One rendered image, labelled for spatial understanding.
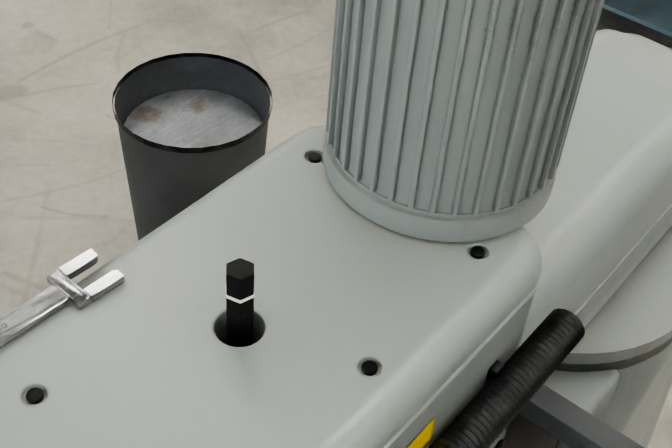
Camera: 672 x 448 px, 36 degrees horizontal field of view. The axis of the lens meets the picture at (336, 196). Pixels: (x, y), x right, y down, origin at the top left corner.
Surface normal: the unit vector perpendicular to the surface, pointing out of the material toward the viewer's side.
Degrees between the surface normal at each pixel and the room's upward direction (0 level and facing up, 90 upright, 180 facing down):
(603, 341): 0
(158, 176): 94
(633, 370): 90
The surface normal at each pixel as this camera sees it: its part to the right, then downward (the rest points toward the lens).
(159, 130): 0.07, -0.74
